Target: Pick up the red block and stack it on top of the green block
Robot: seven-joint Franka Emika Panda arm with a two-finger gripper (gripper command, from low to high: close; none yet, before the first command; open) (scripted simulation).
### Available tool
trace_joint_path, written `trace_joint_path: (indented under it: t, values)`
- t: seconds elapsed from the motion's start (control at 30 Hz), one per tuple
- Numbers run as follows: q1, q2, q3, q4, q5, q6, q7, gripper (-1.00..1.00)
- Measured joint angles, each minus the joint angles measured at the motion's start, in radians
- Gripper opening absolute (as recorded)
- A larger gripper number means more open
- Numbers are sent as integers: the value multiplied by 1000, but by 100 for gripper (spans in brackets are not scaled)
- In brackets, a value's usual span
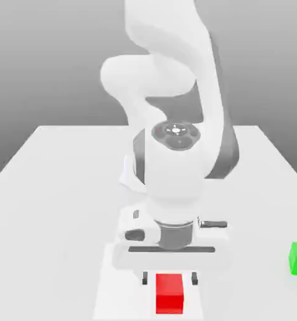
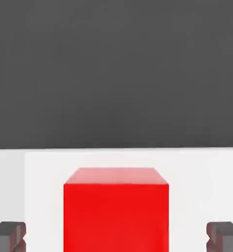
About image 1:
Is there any small red cube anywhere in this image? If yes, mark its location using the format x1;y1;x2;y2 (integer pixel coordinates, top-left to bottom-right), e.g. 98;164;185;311
154;273;185;315

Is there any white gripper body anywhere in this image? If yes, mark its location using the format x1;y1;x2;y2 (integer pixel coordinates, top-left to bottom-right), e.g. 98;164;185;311
111;241;231;272

